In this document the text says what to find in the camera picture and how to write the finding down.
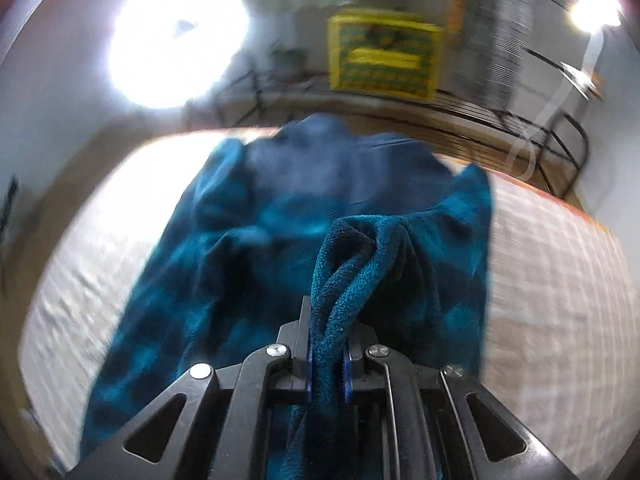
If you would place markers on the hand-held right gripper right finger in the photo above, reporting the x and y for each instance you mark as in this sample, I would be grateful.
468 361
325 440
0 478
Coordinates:
346 380

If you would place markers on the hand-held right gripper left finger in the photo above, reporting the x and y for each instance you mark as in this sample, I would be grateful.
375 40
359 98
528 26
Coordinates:
304 355

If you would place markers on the black metal clothes rack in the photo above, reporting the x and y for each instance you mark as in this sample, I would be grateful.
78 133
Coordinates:
465 110

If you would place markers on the small potted plant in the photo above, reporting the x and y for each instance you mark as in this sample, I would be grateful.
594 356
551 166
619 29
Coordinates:
287 62

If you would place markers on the yellow green patterned box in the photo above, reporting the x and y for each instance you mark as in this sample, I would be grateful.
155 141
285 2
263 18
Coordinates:
385 55

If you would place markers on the bright round studio light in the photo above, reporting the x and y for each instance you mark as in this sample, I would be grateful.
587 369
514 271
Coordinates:
177 35

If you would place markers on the yellow wooden stick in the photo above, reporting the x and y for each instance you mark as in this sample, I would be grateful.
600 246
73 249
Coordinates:
456 2

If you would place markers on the black arched metal frame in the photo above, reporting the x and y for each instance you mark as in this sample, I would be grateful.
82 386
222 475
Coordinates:
582 145

